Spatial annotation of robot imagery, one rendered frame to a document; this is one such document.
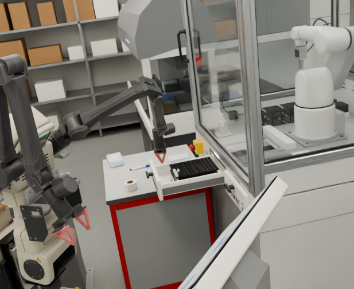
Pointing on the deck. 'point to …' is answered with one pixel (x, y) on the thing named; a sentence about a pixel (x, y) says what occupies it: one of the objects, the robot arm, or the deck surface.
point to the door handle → (181, 46)
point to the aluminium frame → (251, 86)
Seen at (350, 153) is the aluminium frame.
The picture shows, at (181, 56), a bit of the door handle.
